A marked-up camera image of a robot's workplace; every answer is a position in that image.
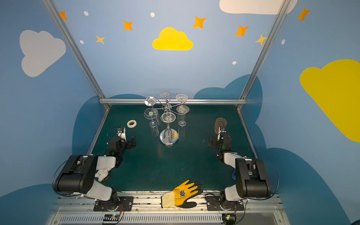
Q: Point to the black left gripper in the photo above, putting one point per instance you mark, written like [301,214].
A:
[129,142]

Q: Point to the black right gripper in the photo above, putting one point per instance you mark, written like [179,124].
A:
[214,141]

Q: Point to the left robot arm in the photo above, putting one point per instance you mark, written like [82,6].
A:
[83,174]

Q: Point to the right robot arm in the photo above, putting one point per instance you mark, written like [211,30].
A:
[251,179]

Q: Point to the chrome wine glass rack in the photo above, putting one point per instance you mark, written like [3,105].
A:
[165,111]

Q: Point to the white tape roll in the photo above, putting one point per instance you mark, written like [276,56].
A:
[131,123]

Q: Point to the brown oval pad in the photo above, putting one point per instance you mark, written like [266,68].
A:
[220,125]

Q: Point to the small white plush toy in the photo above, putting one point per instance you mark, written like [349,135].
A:
[102,175]

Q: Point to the yellow black work glove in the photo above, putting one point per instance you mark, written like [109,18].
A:
[180,195]

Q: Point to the left controller board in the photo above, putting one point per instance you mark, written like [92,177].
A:
[111,219]

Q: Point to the controller board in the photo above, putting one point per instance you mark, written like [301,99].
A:
[228,219]
[111,219]

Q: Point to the right controller board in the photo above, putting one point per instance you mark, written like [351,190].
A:
[228,219]

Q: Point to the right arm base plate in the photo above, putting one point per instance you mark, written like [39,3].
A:
[217,203]

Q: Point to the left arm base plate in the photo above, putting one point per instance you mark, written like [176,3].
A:
[123,203]

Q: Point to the left aluminium frame post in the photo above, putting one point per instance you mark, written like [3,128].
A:
[60,22]

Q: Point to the aluminium frame post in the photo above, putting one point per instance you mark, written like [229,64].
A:
[60,22]
[264,51]

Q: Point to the aluminium rail base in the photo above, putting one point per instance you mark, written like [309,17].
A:
[146,210]

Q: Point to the right aluminium frame post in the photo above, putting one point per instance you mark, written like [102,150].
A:
[264,51]

